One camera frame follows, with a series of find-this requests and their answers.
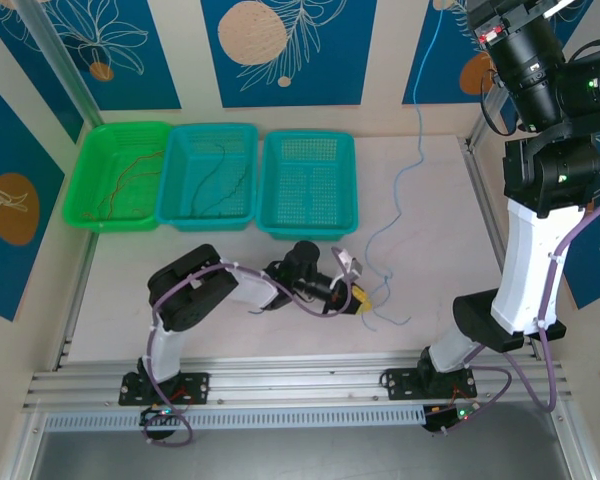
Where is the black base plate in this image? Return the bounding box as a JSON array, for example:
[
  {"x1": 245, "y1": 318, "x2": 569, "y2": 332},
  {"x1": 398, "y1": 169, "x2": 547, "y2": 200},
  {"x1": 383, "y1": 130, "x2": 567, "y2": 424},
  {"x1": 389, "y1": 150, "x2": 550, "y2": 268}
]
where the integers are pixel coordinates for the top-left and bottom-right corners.
[
  {"x1": 383, "y1": 367, "x2": 479, "y2": 401},
  {"x1": 118, "y1": 372, "x2": 211, "y2": 406}
]

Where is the green plastic basket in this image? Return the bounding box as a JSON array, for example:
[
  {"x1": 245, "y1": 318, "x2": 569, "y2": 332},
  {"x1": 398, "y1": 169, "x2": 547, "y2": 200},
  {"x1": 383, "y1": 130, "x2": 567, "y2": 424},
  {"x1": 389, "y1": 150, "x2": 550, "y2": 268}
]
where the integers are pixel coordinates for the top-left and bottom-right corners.
[{"x1": 62, "y1": 121, "x2": 174, "y2": 234}]

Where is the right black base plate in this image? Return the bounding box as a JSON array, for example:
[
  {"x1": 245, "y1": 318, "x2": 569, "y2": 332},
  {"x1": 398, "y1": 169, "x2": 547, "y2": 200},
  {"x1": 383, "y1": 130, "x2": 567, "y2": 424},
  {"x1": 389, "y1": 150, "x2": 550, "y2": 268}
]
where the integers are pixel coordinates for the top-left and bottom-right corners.
[{"x1": 383, "y1": 367, "x2": 479, "y2": 401}]

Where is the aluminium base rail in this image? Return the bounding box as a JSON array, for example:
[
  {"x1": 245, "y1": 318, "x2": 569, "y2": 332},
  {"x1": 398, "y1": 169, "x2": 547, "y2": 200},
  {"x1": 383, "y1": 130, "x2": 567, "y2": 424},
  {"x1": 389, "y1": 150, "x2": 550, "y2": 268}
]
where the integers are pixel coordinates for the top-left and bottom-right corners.
[{"x1": 22, "y1": 352, "x2": 576, "y2": 412}]

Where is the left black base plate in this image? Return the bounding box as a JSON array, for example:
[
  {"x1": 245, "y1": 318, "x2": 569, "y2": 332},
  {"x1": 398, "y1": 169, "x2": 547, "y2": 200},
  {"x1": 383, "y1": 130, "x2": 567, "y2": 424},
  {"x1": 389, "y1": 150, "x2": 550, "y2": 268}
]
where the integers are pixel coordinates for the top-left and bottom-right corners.
[{"x1": 118, "y1": 372, "x2": 211, "y2": 406}]

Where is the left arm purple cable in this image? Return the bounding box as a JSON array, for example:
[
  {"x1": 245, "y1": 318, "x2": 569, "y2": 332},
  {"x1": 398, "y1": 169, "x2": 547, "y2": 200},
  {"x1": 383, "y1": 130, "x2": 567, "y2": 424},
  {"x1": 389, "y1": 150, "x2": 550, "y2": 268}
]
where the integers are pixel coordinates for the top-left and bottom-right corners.
[{"x1": 142, "y1": 245, "x2": 354, "y2": 446}]

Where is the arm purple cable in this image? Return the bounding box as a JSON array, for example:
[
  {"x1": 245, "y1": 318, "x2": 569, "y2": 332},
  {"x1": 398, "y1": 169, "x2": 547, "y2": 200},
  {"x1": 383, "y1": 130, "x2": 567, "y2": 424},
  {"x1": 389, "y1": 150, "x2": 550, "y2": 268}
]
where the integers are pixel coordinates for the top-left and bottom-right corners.
[
  {"x1": 142, "y1": 245, "x2": 354, "y2": 446},
  {"x1": 429, "y1": 192, "x2": 600, "y2": 436}
]

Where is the grey slotted cable duct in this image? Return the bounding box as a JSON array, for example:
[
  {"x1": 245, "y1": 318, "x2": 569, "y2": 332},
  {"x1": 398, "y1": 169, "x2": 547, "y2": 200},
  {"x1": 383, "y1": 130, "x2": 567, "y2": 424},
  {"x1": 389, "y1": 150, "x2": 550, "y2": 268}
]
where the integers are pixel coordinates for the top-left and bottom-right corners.
[{"x1": 43, "y1": 404, "x2": 427, "y2": 432}]

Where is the teal plastic basket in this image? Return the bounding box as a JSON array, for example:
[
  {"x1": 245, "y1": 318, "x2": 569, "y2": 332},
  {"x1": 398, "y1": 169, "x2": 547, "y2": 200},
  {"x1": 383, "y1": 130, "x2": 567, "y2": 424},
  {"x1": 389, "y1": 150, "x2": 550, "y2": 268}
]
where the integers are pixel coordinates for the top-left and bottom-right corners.
[
  {"x1": 256, "y1": 130, "x2": 360, "y2": 241},
  {"x1": 154, "y1": 123, "x2": 260, "y2": 234}
]

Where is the black controller board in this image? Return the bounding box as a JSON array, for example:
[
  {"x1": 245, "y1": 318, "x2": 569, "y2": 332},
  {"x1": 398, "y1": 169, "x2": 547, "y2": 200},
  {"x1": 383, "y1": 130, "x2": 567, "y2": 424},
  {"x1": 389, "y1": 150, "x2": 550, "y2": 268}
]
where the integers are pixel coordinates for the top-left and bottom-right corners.
[
  {"x1": 422, "y1": 403, "x2": 483, "y2": 435},
  {"x1": 139, "y1": 405, "x2": 187, "y2": 427}
]

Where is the thin dark green cable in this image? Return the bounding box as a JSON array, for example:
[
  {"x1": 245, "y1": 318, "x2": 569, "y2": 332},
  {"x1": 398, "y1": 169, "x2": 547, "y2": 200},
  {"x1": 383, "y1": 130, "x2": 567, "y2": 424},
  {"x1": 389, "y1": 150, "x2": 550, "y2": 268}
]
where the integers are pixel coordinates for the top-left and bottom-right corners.
[{"x1": 187, "y1": 142, "x2": 253, "y2": 220}]

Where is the thin light blue cable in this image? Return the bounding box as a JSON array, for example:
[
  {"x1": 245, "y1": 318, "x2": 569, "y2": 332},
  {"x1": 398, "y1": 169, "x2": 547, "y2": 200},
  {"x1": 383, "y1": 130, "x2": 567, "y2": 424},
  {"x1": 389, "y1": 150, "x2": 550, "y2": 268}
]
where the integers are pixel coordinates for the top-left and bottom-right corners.
[{"x1": 362, "y1": 0, "x2": 446, "y2": 334}]

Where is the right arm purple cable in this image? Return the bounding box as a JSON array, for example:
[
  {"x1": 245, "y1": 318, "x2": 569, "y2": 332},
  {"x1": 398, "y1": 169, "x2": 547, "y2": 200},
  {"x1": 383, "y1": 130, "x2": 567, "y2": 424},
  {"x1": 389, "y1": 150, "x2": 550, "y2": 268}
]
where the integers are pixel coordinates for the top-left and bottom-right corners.
[{"x1": 429, "y1": 192, "x2": 600, "y2": 436}]

